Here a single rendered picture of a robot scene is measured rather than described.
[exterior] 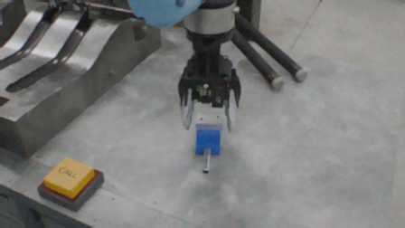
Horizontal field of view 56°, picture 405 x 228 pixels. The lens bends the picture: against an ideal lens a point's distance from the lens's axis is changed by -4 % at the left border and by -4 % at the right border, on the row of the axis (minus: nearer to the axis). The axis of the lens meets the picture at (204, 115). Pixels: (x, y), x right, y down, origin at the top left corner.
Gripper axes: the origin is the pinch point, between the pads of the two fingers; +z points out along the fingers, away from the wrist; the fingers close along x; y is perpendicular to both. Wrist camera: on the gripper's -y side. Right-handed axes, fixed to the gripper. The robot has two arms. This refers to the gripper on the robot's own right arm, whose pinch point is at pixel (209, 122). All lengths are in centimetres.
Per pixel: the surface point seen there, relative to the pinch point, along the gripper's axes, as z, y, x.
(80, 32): -7.0, -22.7, -30.9
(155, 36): 0.7, -36.9, -16.2
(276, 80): 2.0, -19.3, 14.1
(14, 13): -3, -44, -59
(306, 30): 85, -231, 63
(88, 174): 1.2, 13.5, -19.2
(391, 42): 85, -216, 127
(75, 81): -3.1, -7.7, -27.5
